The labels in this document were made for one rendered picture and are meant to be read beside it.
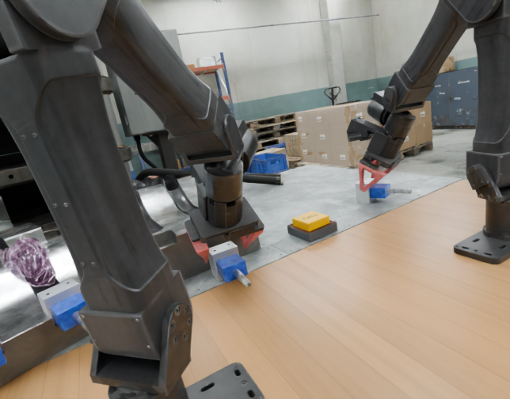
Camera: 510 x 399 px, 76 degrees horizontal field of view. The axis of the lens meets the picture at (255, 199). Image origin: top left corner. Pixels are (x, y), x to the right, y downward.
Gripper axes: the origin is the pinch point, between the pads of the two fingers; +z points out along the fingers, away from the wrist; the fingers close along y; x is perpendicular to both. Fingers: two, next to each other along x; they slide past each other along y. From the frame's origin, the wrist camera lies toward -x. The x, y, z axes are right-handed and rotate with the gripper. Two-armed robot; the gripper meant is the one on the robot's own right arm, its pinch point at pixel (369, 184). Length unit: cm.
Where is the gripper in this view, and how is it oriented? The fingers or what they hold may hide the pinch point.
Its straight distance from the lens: 91.3
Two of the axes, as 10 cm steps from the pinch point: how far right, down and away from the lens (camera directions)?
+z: -2.2, 8.1, 5.5
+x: 7.5, 5.0, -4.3
